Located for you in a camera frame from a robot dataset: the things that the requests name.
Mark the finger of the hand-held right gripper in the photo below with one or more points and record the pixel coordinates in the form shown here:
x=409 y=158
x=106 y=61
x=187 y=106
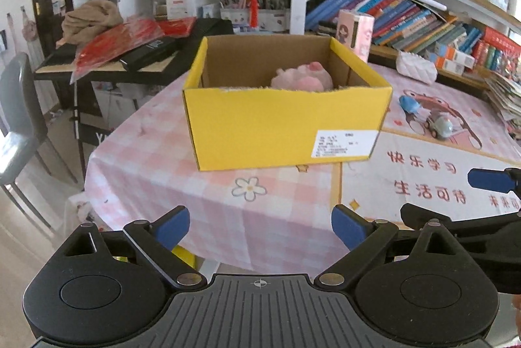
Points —
x=423 y=214
x=488 y=180

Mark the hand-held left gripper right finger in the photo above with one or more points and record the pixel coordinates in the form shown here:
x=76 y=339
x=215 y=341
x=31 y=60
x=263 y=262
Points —
x=346 y=226

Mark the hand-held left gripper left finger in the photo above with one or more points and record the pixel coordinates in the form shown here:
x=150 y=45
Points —
x=175 y=226

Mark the yellow cardboard box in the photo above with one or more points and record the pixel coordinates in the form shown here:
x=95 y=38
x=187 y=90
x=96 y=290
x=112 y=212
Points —
x=260 y=124

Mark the pink plush toy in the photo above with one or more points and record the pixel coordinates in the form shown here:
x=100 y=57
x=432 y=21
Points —
x=303 y=77

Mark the blue grey toy car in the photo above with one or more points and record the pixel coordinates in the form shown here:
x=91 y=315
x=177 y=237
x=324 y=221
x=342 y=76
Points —
x=439 y=126

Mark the stack of magazines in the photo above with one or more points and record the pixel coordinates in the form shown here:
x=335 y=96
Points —
x=506 y=95

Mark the small blue toy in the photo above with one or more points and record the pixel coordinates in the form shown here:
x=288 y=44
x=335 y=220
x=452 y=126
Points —
x=409 y=104

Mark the stack of small orange boxes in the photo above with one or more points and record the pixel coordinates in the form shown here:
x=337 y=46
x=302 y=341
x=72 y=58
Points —
x=454 y=59

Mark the black keyboard stand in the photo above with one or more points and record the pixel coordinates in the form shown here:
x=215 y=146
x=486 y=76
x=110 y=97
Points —
x=85 y=128

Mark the white quilted pouch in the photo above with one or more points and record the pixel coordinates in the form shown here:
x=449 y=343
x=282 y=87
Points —
x=415 y=67

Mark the flat black box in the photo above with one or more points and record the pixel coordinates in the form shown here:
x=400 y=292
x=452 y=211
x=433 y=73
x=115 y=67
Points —
x=148 y=53

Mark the row of colourful books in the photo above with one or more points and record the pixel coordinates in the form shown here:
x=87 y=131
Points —
x=403 y=22

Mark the dark grey chair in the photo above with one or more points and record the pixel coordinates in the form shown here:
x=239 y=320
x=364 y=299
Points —
x=20 y=120

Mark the clear bag of red decorations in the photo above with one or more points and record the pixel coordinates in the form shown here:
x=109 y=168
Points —
x=114 y=45

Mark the pink cartoon box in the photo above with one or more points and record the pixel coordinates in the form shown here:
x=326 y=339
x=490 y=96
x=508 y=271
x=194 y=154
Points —
x=354 y=34

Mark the black electronic keyboard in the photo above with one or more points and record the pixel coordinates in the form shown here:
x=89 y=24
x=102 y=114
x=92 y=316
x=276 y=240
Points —
x=211 y=30

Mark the red envelopes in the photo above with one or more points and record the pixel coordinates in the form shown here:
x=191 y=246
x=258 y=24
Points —
x=179 y=26

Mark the white pen holder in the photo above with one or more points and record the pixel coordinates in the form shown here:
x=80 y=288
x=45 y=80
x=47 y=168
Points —
x=234 y=16
x=274 y=20

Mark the small blue card box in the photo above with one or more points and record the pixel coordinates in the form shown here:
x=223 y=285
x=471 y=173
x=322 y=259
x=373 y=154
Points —
x=209 y=11

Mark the white box red label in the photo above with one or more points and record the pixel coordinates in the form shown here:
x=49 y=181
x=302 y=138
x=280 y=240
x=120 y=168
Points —
x=177 y=6

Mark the brown towel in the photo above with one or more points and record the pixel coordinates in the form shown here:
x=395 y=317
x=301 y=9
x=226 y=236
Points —
x=91 y=20

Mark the red tassel ornament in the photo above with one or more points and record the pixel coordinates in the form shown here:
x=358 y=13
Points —
x=254 y=10

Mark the pink hanging bag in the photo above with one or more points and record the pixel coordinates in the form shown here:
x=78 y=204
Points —
x=27 y=30

